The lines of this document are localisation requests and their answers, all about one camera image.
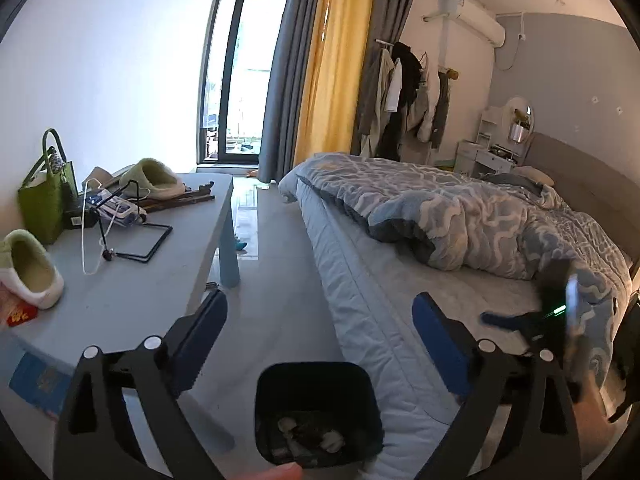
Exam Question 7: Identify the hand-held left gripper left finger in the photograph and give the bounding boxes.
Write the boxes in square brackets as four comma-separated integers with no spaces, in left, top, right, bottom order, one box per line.
[52,287,229,480]

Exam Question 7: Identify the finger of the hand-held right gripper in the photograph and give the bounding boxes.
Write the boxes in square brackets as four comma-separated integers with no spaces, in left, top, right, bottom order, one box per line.
[480,311,528,334]

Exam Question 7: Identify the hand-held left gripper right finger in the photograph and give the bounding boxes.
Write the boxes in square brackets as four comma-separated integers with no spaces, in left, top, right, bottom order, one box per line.
[411,291,583,480]

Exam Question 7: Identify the black trash bin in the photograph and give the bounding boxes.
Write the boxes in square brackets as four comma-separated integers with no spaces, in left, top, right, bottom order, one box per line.
[254,361,385,470]

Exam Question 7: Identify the person's left hand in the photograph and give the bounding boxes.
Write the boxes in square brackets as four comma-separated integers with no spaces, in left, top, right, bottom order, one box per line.
[239,462,303,480]

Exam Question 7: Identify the grey low table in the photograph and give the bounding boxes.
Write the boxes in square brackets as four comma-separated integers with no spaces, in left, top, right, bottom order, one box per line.
[0,172,241,456]

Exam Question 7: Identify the grey bed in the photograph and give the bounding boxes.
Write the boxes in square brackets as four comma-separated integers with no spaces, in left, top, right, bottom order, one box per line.
[277,152,640,480]

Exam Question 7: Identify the blue patterned fleece blanket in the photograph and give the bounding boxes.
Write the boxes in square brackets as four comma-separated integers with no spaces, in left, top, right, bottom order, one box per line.
[279,154,633,391]

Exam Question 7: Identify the dark grey pillow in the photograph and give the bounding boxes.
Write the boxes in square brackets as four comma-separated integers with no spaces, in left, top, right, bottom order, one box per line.
[482,172,543,196]

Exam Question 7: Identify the grey bed headboard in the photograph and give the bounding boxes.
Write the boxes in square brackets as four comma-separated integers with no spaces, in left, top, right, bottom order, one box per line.
[522,132,640,261]

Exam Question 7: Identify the beige pillow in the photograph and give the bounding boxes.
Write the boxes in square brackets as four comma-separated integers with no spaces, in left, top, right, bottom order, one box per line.
[515,164,555,186]

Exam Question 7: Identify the dark wooden sticks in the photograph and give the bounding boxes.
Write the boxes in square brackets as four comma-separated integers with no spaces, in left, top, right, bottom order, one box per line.
[142,182,216,211]

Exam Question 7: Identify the white and blue device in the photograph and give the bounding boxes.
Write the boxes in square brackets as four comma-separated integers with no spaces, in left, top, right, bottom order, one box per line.
[90,189,147,228]

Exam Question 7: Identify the white vanity table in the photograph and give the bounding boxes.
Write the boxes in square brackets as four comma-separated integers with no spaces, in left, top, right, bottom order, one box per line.
[456,105,521,176]

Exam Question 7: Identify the blue booklet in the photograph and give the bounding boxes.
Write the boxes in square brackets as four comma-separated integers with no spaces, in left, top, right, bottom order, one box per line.
[9,354,76,418]

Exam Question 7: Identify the green and white slipper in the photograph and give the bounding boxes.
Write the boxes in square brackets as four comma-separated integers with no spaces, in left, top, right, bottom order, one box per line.
[119,158,185,200]
[0,229,65,310]

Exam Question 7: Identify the small black box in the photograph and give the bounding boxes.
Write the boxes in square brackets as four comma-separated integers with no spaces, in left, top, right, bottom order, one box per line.
[62,195,99,229]

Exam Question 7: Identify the red packet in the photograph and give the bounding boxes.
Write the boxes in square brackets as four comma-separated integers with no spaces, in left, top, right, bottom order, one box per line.
[0,285,39,328]

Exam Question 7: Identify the round mirror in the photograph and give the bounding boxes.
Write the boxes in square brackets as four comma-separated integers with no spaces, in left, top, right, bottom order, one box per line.
[507,96,535,143]

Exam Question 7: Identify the green tote bag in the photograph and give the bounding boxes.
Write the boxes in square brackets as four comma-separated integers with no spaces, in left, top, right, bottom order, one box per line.
[18,128,78,246]

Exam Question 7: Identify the grey hanging garment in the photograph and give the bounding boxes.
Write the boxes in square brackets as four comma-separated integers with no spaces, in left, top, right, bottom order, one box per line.
[431,70,451,148]

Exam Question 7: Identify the grey and white hanging jacket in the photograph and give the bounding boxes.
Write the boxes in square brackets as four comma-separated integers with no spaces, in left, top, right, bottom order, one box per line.
[406,52,441,143]

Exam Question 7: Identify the beige hanging jacket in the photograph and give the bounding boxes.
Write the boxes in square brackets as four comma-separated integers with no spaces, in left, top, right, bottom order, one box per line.
[356,47,396,158]

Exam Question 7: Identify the white hanging shirt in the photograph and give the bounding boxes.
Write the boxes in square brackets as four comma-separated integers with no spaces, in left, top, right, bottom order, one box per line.
[384,57,403,113]

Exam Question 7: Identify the black hanging coat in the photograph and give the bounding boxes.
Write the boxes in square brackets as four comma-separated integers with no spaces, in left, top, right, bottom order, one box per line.
[375,40,426,161]

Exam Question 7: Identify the grey curtain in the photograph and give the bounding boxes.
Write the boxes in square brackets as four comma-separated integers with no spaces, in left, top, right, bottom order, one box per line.
[257,0,331,183]
[352,0,423,156]

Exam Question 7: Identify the sliding glass door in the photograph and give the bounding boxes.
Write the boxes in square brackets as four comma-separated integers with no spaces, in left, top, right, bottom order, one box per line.
[197,0,298,166]

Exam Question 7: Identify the white air conditioner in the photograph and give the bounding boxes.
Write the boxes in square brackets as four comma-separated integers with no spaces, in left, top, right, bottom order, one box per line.
[440,0,507,46]

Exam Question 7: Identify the hanging clothes on rack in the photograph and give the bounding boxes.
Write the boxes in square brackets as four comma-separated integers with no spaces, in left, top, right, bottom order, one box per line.
[375,37,451,161]

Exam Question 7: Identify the yellow curtain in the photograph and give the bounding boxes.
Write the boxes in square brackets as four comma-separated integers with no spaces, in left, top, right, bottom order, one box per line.
[292,0,378,168]

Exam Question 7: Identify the black wire stand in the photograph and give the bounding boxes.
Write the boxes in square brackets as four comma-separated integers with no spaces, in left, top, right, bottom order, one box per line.
[97,187,173,264]

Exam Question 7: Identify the white wall cable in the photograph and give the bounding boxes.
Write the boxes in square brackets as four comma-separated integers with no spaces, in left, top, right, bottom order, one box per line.
[492,12,528,72]

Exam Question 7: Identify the white wall bracket pole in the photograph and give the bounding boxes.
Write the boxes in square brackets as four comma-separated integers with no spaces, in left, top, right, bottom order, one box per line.
[422,0,466,68]

